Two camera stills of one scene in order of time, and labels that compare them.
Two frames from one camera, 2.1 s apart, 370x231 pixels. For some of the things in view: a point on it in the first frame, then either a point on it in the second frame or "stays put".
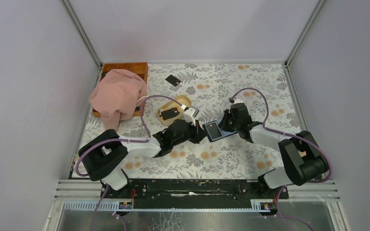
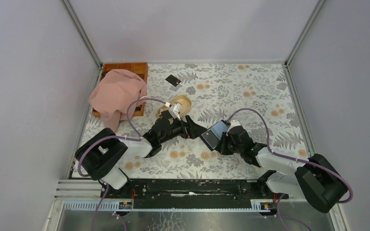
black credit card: (173, 80) stays put
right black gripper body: (229, 123) → (228, 147)
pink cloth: (115, 96) stays put
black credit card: (214, 131) → (211, 138)
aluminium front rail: (126, 205) stays put
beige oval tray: (172, 110) stays put
